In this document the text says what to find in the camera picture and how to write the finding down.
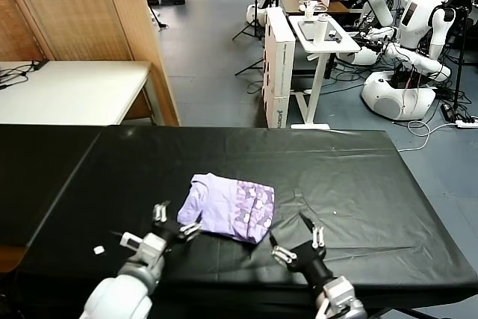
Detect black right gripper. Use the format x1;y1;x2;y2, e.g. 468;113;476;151
269;211;333;290

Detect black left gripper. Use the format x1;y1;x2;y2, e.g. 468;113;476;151
151;200;205;245

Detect lavender short-sleeve t-shirt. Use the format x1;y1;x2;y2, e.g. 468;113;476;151
176;172;277;244

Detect white rounded robot base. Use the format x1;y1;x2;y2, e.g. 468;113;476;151
245;4;267;23

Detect large black table cover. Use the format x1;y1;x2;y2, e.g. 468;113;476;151
14;125;478;319

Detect white rectangular table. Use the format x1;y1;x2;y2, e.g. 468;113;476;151
0;60;165;126

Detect tall white cardboard box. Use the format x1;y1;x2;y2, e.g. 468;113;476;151
261;7;297;129

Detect black floor power adapter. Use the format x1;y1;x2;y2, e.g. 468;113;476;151
440;103;457;123

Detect white standing desk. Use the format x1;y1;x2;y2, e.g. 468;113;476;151
288;14;362;130

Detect white insulated bottle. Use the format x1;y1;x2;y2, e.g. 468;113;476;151
312;13;330;46

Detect grey tablet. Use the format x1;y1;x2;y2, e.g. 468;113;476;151
297;19;318;41

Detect black monitor tripod stand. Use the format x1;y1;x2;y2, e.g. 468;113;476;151
232;0;285;42

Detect white cup-shaped desk device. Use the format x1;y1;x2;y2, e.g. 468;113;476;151
298;0;329;21

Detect wooden folding screen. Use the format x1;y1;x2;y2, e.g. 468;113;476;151
0;0;182;128

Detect brown wooden desk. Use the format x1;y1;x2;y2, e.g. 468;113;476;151
279;0;365;17

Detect tall black tripod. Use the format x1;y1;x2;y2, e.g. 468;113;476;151
442;0;474;111

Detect white humanoid robot on base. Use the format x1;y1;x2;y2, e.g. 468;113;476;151
360;0;459;122

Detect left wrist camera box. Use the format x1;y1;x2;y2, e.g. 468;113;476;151
119;232;167;266

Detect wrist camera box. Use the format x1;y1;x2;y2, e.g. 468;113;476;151
321;276;367;319
119;232;167;266

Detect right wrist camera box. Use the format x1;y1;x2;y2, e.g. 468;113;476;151
321;276;367;319

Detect white floor cable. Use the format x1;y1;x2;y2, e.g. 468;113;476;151
399;120;459;152

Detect black cables with adapter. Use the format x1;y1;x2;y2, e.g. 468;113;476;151
0;59;49;90

